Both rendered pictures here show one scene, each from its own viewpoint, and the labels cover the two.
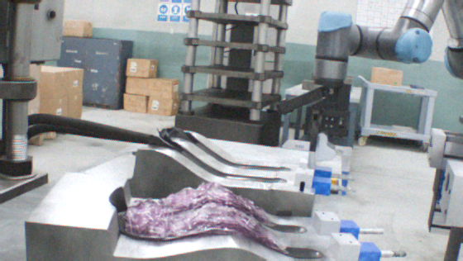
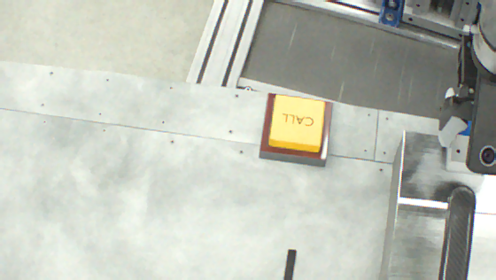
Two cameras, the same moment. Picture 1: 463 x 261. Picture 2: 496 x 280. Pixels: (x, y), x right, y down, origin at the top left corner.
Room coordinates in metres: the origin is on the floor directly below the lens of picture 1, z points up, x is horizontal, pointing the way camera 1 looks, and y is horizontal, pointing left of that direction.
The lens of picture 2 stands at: (1.46, 0.35, 2.07)
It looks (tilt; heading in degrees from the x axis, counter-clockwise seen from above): 64 degrees down; 262
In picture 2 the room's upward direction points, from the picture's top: 5 degrees clockwise
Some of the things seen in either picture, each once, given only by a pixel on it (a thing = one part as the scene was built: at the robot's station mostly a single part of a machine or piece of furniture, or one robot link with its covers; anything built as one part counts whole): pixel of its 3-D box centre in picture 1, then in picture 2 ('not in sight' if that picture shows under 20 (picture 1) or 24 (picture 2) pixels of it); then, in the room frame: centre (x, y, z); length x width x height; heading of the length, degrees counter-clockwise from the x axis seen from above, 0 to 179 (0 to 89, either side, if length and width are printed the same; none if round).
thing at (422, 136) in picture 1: (393, 114); not in sight; (6.73, -2.23, 0.47); 1.10 x 0.52 x 0.94; 83
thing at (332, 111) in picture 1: (329, 106); (491, 72); (1.12, -0.22, 1.05); 0.09 x 0.08 x 0.12; 79
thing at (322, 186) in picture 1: (325, 186); not in sight; (1.01, -0.21, 0.89); 0.13 x 0.05 x 0.05; 79
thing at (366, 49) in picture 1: (372, 42); not in sight; (1.15, -0.31, 1.20); 0.11 x 0.11 x 0.08; 26
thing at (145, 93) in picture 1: (152, 86); not in sight; (7.83, 1.30, 0.42); 0.86 x 0.33 x 0.83; 75
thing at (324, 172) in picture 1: (326, 174); (467, 124); (1.12, -0.23, 0.89); 0.13 x 0.05 x 0.05; 79
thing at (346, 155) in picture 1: (317, 154); not in sight; (4.31, -0.77, 0.28); 0.61 x 0.41 x 0.15; 75
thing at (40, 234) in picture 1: (201, 237); not in sight; (0.75, 0.03, 0.86); 0.50 x 0.26 x 0.11; 96
